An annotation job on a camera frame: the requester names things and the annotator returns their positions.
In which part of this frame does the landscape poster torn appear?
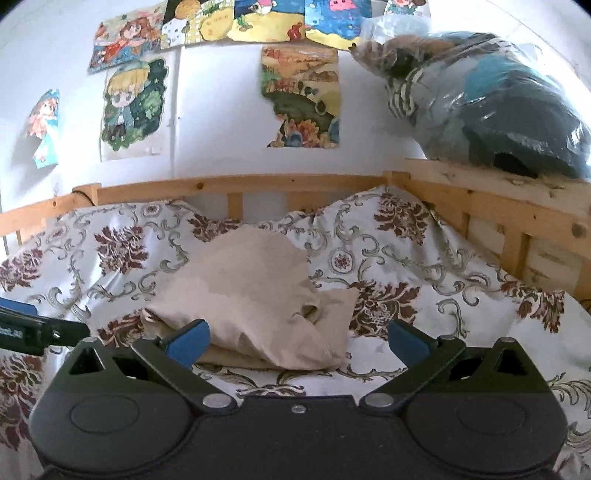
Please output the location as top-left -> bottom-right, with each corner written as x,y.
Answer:
260,45 -> 342,149

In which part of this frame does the wooden bed frame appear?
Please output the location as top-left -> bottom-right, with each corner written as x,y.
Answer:
1,159 -> 590,301

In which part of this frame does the small girl poster left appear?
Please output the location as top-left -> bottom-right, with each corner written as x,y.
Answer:
27,89 -> 60,169

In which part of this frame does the plastic bag of clothes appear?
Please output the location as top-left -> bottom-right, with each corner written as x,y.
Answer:
349,15 -> 590,180

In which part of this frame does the top right small poster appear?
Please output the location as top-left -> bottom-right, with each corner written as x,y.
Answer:
384,0 -> 431,18

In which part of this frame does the beige garment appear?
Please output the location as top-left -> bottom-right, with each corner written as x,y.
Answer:
140,227 -> 359,371

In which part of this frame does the blond child poster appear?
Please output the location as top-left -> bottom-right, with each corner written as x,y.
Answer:
100,55 -> 170,162

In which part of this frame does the yellow bird poster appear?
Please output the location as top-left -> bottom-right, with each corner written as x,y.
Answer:
228,0 -> 304,43

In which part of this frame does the yellow cheese poster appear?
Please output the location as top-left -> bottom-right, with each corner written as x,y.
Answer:
160,0 -> 235,50

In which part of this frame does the red-haired girl poster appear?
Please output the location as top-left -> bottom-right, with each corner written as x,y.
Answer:
87,2 -> 166,74

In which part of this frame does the floral white bedspread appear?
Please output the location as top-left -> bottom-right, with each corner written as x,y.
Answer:
1,187 -> 590,479

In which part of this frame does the blue sea poster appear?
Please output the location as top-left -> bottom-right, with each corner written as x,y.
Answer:
304,0 -> 373,50

